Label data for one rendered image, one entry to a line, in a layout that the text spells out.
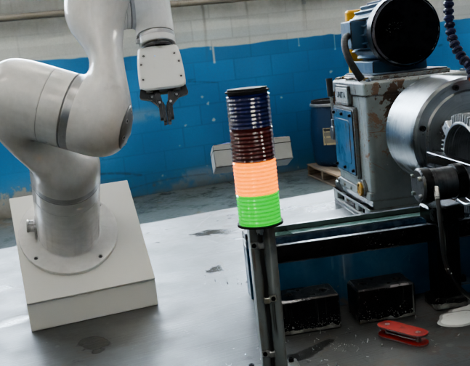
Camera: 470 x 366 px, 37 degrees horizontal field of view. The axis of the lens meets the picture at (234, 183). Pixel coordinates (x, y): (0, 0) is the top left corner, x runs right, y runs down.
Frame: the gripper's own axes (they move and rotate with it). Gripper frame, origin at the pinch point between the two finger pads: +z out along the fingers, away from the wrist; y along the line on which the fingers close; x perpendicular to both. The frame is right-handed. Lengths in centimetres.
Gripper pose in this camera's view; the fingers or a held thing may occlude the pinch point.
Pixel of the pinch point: (166, 114)
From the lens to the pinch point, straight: 154.2
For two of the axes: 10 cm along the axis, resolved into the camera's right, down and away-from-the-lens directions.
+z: 1.5, 9.7, -1.7
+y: 9.8, -1.3, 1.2
